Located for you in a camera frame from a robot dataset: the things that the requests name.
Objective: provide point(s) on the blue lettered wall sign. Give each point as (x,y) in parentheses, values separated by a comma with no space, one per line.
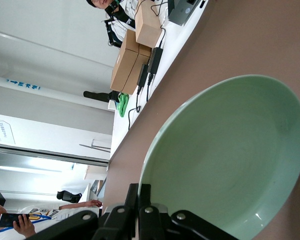
(22,84)

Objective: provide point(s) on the grey laptop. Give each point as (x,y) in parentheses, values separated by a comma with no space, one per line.
(181,12)

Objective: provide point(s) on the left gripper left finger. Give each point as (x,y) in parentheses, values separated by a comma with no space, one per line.
(120,220)

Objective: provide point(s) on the long cardboard box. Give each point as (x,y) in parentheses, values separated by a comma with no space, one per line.
(126,70)

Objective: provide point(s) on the small cardboard box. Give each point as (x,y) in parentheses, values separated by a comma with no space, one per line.
(148,27)

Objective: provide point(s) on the pale green plate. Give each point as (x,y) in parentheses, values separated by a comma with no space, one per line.
(227,162)

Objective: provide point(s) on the white side table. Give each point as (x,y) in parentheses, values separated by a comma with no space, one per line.
(145,107)

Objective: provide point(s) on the brown table cover sheet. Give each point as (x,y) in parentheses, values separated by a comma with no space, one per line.
(240,45)

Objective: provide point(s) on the dark smartphone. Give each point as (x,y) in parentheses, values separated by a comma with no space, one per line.
(11,220)

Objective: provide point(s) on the person with black harness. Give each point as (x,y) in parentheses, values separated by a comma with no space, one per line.
(120,17)

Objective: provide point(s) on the green cloth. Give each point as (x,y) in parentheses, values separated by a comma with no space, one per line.
(122,105)

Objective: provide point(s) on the small black power adapter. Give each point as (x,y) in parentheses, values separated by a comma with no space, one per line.
(142,75)

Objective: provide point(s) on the large black power adapter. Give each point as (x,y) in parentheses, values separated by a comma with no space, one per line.
(155,60)

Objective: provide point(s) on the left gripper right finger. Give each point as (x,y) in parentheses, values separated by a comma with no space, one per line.
(152,225)

